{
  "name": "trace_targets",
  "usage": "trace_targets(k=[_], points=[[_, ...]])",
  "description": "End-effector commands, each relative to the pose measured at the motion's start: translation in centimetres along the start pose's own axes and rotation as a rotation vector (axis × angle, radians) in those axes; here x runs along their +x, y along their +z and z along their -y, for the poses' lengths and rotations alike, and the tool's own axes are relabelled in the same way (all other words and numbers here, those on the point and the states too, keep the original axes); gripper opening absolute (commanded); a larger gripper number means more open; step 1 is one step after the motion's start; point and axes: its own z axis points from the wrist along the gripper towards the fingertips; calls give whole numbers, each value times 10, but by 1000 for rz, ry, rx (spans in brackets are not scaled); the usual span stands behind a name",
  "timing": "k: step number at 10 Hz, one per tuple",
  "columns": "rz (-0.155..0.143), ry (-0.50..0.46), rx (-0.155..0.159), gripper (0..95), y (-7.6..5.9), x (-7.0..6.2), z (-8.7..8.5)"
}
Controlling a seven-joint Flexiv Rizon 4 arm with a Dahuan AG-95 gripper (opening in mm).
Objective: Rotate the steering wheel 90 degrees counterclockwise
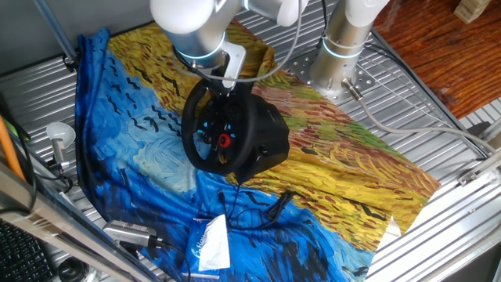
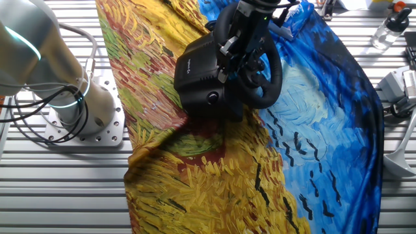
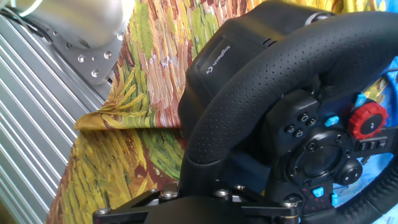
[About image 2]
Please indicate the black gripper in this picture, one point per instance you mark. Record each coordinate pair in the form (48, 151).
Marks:
(253, 22)

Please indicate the black leather racing steering wheel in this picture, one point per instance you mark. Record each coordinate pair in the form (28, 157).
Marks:
(269, 94)

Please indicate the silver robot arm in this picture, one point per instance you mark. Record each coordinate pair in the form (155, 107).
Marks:
(65, 58)

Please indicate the black steering wheel base housing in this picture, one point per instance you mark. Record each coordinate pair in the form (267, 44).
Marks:
(195, 84)

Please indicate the blue foil packet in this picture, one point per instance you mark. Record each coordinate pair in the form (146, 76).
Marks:
(302, 16)

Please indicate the black silver metal tool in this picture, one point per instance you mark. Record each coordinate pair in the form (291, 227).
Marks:
(326, 9)

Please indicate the white paper sheet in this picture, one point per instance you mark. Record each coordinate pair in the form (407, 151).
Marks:
(354, 4)

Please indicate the painted wheatfield print cloth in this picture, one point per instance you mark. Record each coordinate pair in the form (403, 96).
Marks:
(211, 182)

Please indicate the clear spray bottle black cap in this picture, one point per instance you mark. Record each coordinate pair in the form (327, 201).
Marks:
(383, 35)

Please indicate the grey plastic box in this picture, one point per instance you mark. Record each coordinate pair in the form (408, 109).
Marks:
(391, 86)

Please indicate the black flat device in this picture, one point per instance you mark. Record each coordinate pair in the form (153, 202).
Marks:
(411, 52)

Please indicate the white vented adapter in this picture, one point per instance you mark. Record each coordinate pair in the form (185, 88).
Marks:
(411, 84)

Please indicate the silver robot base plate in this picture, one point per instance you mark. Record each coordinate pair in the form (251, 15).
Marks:
(110, 130)

